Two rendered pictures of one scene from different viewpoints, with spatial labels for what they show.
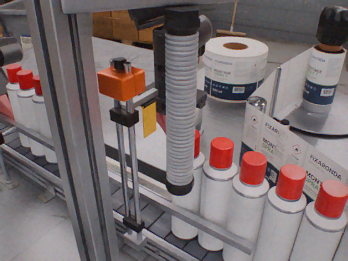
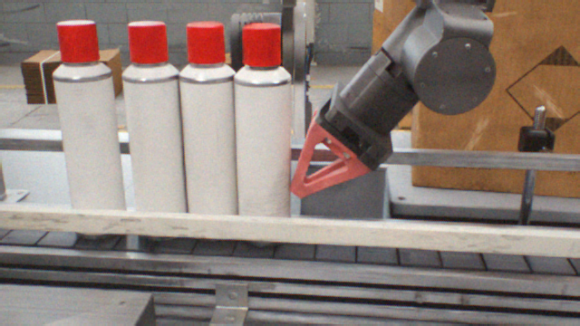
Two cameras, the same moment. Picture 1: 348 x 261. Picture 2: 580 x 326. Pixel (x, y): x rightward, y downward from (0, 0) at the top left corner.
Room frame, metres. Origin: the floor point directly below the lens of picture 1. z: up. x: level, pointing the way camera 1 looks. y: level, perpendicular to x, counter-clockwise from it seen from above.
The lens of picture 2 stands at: (1.16, 0.11, 1.15)
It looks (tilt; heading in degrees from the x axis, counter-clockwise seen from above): 20 degrees down; 150
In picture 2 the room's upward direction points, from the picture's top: straight up
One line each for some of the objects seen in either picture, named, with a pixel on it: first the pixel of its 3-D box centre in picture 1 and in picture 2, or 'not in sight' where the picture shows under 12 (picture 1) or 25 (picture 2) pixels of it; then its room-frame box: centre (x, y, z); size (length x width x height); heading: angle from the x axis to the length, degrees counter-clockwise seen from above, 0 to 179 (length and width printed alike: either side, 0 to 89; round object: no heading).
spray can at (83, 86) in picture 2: not in sight; (90, 131); (0.60, 0.21, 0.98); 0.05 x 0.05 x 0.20
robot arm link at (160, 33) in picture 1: (173, 44); not in sight; (0.52, 0.00, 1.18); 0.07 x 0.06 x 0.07; 151
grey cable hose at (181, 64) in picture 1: (180, 110); not in sight; (0.31, -0.01, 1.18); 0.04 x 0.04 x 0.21
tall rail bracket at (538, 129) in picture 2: not in sight; (536, 187); (0.79, 0.62, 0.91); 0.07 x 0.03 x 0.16; 144
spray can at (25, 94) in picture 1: (33, 114); (210, 133); (0.66, 0.31, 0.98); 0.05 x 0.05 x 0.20
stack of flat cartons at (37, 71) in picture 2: not in sight; (75, 75); (-3.72, 0.94, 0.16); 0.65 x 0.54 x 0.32; 65
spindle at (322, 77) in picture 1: (326, 59); not in sight; (0.87, -0.43, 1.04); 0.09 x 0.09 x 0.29
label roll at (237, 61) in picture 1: (233, 68); not in sight; (1.02, -0.20, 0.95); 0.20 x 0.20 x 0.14
